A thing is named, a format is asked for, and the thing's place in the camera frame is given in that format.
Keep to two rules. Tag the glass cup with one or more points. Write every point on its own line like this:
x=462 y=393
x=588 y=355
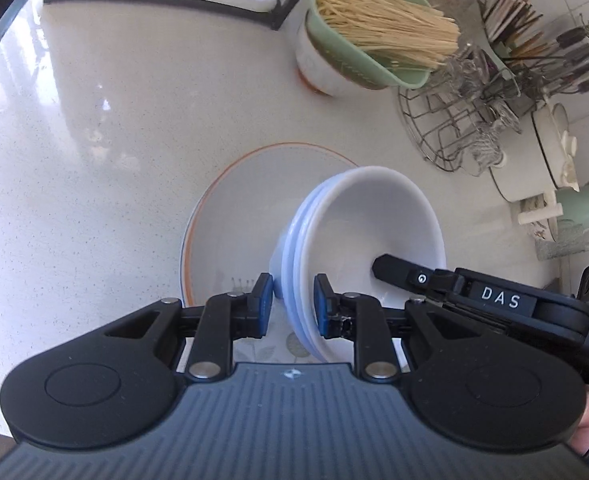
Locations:
x=484 y=150
x=467 y=72

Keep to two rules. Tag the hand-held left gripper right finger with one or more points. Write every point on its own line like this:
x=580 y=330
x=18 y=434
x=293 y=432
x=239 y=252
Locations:
x=323 y=310

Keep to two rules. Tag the shallow pale blue bowl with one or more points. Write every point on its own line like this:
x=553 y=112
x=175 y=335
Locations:
x=278 y=260

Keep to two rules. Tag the white ceramic bowl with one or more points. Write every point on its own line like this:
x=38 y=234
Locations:
x=314 y=65

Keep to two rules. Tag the pale green glass jug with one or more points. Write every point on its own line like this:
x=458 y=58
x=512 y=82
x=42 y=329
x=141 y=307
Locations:
x=579 y=210

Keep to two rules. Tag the green chopstick holder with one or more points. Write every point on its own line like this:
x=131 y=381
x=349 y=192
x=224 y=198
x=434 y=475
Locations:
x=496 y=47

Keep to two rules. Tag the deep pale blue bowl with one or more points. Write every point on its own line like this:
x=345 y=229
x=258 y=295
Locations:
x=298 y=280

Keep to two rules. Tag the bundle of chopsticks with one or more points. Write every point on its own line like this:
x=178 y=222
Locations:
x=509 y=10

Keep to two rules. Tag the green bowl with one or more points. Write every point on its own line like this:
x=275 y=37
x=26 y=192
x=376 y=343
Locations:
x=369 y=72

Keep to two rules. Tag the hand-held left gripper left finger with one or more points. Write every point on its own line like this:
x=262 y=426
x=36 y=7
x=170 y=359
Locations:
x=263 y=305

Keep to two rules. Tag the floral mug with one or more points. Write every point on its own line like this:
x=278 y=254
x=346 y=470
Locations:
x=541 y=225

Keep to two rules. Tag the white electric pot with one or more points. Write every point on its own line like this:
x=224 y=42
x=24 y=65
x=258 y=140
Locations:
x=529 y=170

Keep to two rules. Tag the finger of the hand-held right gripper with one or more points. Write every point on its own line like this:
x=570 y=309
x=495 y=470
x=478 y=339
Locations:
x=404 y=274

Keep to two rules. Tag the dried noodles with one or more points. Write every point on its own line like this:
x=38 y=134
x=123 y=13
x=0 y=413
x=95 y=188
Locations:
x=374 y=20

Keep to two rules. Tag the orange rimmed white plate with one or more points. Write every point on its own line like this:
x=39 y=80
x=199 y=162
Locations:
x=224 y=240

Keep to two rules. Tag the hanging kitchen utensils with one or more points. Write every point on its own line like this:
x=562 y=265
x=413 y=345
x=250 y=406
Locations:
x=574 y=52

